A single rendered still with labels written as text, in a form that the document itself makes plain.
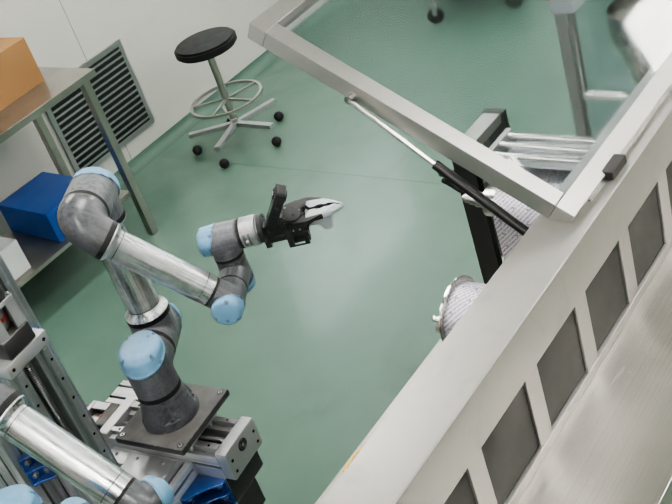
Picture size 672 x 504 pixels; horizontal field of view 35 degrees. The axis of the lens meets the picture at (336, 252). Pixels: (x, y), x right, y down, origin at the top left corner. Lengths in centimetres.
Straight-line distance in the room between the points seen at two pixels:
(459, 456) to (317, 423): 259
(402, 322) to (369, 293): 27
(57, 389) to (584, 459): 145
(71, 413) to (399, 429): 148
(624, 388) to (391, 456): 44
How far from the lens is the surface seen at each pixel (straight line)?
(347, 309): 427
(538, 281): 136
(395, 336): 405
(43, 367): 250
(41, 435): 206
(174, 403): 268
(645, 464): 141
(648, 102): 168
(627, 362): 155
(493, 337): 129
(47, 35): 569
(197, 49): 556
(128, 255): 244
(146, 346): 263
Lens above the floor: 247
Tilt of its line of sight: 32 degrees down
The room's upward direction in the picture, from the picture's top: 19 degrees counter-clockwise
